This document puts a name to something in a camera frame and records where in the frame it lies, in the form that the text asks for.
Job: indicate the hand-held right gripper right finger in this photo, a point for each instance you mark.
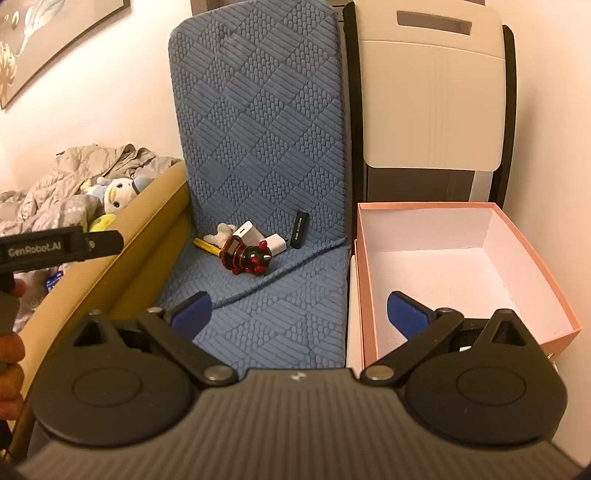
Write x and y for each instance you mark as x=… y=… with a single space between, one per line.
x=406 y=314

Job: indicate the yellow plush toy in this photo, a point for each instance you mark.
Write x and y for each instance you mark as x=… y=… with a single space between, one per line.
x=102 y=223

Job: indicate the grey dotted bedding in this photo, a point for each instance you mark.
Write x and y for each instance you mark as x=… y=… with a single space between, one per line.
x=32 y=212

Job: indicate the framed wall picture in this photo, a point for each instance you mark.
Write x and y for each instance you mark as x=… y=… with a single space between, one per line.
x=41 y=41

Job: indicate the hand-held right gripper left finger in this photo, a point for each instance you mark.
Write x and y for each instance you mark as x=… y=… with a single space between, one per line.
x=194 y=311

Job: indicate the person's left hand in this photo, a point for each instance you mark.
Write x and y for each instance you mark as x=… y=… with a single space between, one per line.
x=11 y=350

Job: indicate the white fluffy hair claw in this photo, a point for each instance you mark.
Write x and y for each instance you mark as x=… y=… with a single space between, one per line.
x=221 y=234

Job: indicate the red black glass figurine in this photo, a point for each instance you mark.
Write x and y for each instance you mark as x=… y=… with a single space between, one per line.
x=251 y=258

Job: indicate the black stick device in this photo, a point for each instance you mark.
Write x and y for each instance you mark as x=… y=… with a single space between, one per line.
x=298 y=230

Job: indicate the penguin plush toy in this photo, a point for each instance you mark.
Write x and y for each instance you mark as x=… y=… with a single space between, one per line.
x=121 y=190

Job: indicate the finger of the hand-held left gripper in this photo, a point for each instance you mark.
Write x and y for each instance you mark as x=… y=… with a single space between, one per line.
x=106 y=242

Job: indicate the small white charger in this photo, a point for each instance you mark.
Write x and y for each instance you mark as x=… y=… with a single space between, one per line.
x=276 y=243

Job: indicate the pink cardboard box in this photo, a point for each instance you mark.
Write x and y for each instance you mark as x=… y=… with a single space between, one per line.
x=461 y=272

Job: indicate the yellow screwdriver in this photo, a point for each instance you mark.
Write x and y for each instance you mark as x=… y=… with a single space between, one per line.
x=208 y=248

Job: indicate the large white charger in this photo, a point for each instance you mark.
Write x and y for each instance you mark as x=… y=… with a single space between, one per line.
x=249 y=232

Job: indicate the grey quilted jacket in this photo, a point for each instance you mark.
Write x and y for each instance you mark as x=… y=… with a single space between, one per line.
x=83 y=164

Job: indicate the blue textured chair cover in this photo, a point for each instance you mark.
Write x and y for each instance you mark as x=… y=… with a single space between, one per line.
x=258 y=138

